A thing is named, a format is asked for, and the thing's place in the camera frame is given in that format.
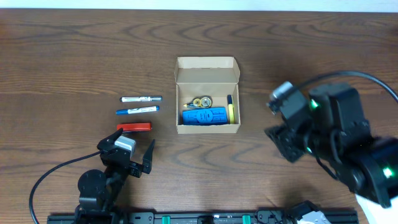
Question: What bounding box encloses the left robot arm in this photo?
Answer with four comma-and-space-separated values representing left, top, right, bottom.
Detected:
73, 128, 155, 224

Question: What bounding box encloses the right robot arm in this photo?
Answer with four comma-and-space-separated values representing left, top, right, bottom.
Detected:
264, 82, 397, 208

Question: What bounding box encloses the yellow highlighter pen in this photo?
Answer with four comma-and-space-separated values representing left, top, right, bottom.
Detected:
227, 95, 235, 124

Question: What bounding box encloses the correction tape dispenser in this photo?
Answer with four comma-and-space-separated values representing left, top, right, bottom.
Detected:
183, 95, 213, 109

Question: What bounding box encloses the blue whiteboard marker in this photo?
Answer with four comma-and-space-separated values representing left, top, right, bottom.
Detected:
116, 106, 160, 115

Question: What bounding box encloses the black whiteboard marker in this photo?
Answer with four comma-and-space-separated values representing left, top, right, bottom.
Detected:
119, 96, 162, 103

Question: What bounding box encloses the cardboard box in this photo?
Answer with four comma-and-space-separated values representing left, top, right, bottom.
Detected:
174, 57, 241, 134

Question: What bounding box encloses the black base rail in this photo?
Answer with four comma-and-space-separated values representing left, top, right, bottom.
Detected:
47, 201, 359, 224

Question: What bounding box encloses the blue magnetic whiteboard eraser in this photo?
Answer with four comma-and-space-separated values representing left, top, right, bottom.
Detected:
182, 107, 228, 126

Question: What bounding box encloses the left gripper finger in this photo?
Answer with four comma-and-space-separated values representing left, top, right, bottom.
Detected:
97, 128, 123, 152
142, 139, 155, 174

